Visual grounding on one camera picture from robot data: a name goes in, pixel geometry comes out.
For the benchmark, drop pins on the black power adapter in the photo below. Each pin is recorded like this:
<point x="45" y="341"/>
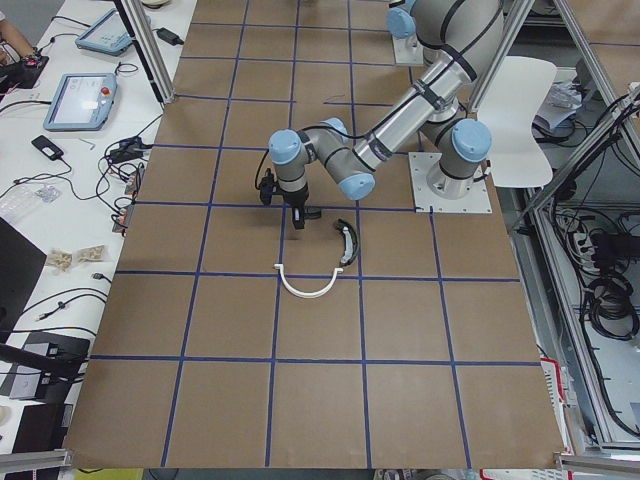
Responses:
<point x="169" y="36"/>

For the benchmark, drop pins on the curved brake shoe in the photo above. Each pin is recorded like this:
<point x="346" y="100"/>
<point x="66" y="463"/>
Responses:
<point x="351" y="242"/>

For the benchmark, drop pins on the near teach pendant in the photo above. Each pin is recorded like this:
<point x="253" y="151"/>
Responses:
<point x="82" y="102"/>

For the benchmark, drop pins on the red white plastic crate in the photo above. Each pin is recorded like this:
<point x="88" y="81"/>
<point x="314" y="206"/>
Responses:
<point x="552" y="374"/>

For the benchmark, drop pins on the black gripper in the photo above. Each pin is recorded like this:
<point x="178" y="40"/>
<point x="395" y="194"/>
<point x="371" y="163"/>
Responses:
<point x="295" y="198"/>

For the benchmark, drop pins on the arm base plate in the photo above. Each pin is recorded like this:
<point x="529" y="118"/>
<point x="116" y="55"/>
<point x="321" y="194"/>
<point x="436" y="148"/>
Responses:
<point x="407" y="51"/>
<point x="434" y="192"/>

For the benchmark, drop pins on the far teach pendant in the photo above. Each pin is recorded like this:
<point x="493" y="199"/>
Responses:
<point x="107" y="35"/>

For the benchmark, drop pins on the aluminium frame post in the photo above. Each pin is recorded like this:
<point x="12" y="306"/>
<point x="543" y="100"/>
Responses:
<point x="138" y="28"/>

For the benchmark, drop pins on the black phone on table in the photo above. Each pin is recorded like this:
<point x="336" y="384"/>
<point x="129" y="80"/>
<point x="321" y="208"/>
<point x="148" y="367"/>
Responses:
<point x="47" y="148"/>

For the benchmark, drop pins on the white chair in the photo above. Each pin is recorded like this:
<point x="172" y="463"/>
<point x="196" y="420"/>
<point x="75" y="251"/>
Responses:
<point x="508" y="110"/>

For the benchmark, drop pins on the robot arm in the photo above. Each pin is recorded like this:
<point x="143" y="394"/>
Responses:
<point x="400" y="23"/>
<point x="459" y="40"/>

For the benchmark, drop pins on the teach pendant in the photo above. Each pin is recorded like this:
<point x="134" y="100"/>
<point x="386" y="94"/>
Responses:
<point x="82" y="102"/>
<point x="107" y="35"/>

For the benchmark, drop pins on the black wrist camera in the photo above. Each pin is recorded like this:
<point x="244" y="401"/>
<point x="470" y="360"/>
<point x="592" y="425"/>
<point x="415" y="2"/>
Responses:
<point x="267" y="187"/>

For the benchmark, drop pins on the white curved plastic bracket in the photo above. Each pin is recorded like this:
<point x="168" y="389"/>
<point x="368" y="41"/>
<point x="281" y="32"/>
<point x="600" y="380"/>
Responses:
<point x="280" y="268"/>

